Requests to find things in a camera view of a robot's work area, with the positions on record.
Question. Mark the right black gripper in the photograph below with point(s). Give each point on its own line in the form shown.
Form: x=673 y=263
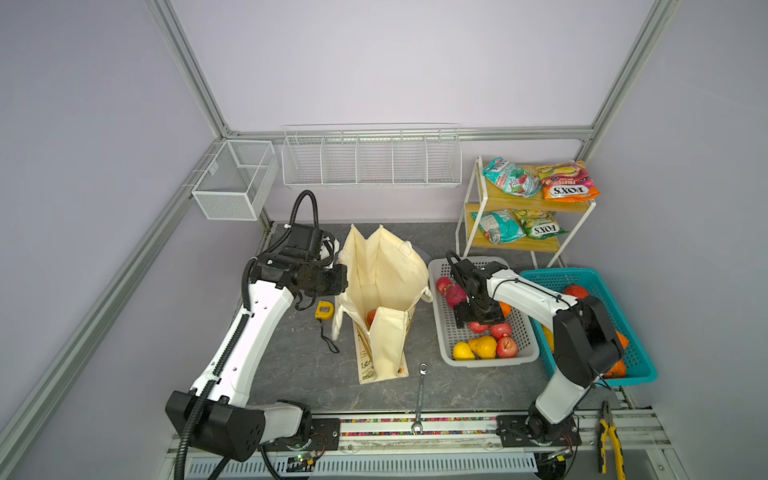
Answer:
x=461 y=315

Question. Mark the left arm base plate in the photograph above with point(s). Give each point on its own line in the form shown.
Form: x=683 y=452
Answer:
x=319 y=434

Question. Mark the silver combination wrench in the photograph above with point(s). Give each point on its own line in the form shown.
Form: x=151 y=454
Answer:
x=416 y=426

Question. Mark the teal snack bag shelf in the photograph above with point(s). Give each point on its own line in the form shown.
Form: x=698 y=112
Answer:
x=499 y=226
x=511 y=178

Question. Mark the cream floral tote bag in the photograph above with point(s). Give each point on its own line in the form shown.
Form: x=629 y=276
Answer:
x=387 y=274

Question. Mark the orange Fox's candy bag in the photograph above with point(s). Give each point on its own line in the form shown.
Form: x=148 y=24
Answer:
x=567 y=183

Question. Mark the orange tangerine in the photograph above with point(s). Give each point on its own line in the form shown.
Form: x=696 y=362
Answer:
x=505 y=308

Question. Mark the yellow handled pliers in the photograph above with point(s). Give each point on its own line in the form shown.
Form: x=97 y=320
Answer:
x=607 y=431

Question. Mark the red tomato in teal basket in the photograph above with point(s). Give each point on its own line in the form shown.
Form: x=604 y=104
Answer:
x=576 y=291

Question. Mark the yellow pear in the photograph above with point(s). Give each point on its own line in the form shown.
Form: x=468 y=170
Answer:
x=484 y=347

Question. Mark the yellow tape measure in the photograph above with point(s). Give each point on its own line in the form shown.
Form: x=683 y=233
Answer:
x=324 y=312

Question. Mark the orange pumpkin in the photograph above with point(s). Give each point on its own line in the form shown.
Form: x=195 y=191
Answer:
x=618 y=371

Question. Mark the long white wire basket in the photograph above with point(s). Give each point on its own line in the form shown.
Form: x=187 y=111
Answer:
x=372 y=155

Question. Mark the yellow lemon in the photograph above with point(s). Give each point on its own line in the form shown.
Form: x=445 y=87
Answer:
x=463 y=352

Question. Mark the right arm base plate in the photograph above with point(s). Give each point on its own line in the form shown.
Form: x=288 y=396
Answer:
x=533 y=430

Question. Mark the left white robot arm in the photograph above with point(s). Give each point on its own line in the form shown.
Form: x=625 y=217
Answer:
x=215 y=414

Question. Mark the small white mesh basket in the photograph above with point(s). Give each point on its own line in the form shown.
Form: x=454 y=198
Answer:
x=237 y=180

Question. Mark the red apple front basket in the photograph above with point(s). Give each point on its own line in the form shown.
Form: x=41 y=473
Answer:
x=506 y=348

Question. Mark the red apple in white basket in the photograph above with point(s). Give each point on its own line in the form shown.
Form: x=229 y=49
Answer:
x=443 y=284

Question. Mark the white plastic basket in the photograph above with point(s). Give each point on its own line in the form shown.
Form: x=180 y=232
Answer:
x=449 y=333

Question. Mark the red dragon fruit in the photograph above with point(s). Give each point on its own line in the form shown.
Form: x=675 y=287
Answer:
x=454 y=296

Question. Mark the teal snack bag upper shelf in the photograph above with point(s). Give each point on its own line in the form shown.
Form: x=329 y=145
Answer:
x=511 y=178

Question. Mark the orange bell pepper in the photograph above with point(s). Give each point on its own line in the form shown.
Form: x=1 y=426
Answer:
x=624 y=341

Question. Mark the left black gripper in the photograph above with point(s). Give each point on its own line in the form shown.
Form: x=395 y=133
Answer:
x=340 y=282

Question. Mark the green Fox's candy bag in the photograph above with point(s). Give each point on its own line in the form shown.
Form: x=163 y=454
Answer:
x=538 y=225

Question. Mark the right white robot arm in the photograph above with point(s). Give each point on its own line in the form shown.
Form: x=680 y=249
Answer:
x=586 y=344

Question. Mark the teal snack bag lower shelf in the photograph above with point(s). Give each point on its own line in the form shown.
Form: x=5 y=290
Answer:
x=499 y=226

